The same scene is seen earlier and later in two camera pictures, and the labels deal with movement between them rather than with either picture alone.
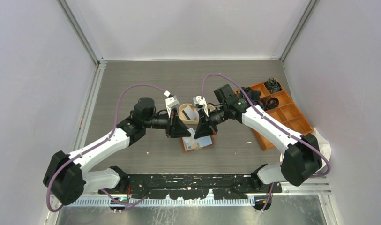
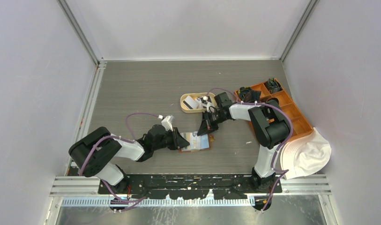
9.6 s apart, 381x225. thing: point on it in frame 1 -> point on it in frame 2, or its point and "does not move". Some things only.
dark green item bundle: x=272 y=85 does not move
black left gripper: x=176 y=128 -> x=178 y=141
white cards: x=192 y=115 -> x=190 y=102
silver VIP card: x=190 y=143 does not move
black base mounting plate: x=187 y=186 does not move
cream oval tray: x=186 y=120 -> x=196 y=102
